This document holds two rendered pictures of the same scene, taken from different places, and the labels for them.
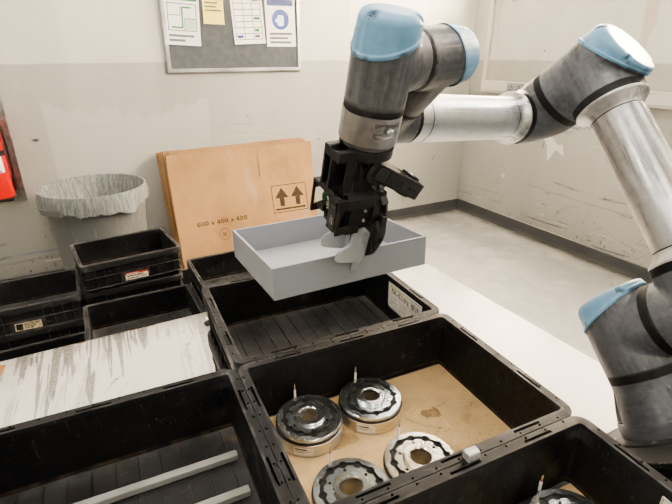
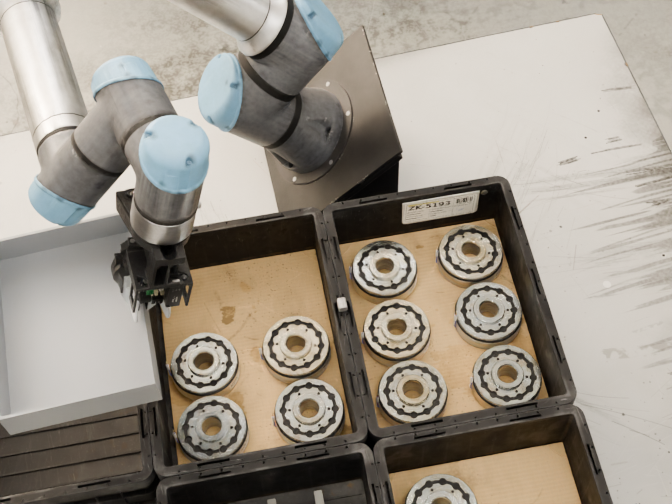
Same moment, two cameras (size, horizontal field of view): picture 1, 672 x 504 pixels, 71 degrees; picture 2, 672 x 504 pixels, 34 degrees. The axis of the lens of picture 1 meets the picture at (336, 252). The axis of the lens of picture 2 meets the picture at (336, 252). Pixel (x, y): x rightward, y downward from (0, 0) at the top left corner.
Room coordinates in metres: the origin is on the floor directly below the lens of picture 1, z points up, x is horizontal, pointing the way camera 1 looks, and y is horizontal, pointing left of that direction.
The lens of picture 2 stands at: (0.19, 0.60, 2.38)
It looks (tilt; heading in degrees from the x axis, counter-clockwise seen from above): 58 degrees down; 288
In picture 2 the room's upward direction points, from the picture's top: 3 degrees counter-clockwise
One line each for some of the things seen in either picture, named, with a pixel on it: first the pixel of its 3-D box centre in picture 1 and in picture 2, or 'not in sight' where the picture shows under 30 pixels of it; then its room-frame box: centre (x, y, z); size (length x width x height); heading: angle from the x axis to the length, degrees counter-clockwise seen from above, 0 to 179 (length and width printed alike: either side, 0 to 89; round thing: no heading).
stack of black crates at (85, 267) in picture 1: (133, 292); not in sight; (1.90, 0.92, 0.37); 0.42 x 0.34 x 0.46; 118
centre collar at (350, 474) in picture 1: (351, 486); (309, 408); (0.44, -0.02, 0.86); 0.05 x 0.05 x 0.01
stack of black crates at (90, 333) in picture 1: (150, 348); not in sight; (1.55, 0.72, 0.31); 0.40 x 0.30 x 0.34; 118
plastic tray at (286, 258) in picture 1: (326, 246); (71, 318); (0.75, 0.02, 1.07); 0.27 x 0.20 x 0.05; 118
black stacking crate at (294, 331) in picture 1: (316, 325); (49, 386); (0.83, 0.04, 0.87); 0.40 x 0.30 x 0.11; 115
